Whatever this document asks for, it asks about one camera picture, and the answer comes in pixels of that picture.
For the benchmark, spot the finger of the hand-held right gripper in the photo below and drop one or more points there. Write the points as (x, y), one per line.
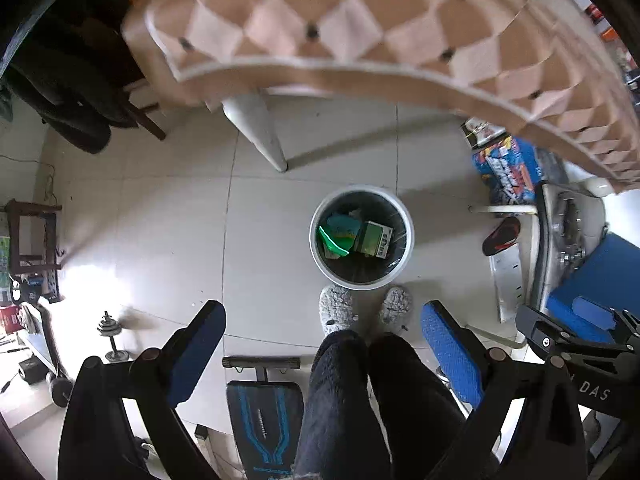
(565, 332)
(595, 312)

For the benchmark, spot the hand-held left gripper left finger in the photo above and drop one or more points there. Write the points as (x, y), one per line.
(200, 345)

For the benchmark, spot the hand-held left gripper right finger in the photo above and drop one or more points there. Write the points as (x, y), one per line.
(450, 355)

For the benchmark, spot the white round trash bin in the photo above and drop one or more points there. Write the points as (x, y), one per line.
(361, 239)

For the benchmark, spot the person's right leg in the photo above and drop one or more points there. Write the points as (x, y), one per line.
(415, 410)

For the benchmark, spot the person's leg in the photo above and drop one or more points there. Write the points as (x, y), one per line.
(415, 410)
(332, 410)

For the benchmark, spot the grey fuzzy slipper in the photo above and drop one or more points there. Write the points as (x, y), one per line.
(395, 307)
(336, 309)

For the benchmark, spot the white flat board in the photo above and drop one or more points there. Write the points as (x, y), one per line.
(507, 285)

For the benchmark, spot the grey metal appliance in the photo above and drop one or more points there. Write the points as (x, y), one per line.
(565, 240)

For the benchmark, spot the metal dumbbell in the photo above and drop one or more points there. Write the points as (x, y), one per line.
(112, 337)

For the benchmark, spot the black blue weight bench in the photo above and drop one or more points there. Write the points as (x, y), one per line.
(265, 425)

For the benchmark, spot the red black sandal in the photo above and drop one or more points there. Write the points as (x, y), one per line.
(500, 237)

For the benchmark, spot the person's left leg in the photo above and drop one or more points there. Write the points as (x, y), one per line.
(332, 410)

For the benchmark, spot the white pipe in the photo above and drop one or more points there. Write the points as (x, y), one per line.
(505, 208)

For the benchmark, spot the green carton box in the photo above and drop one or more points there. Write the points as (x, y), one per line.
(374, 240)

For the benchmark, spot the white board with wheel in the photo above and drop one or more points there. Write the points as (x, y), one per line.
(42, 340)

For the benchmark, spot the colourful printed toy box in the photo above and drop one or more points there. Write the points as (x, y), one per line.
(515, 172)

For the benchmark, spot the green plastic wrapper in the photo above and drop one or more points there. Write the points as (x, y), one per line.
(337, 237)

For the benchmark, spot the small black box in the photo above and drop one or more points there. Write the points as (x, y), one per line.
(31, 371)

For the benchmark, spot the dark wooden stool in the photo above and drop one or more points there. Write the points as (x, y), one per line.
(30, 240)

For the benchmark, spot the white table leg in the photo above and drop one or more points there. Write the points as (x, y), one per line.
(260, 125)

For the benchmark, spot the dark wooden chair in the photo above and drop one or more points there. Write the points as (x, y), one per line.
(145, 110)

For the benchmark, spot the dark jacket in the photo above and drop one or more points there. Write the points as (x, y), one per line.
(65, 60)

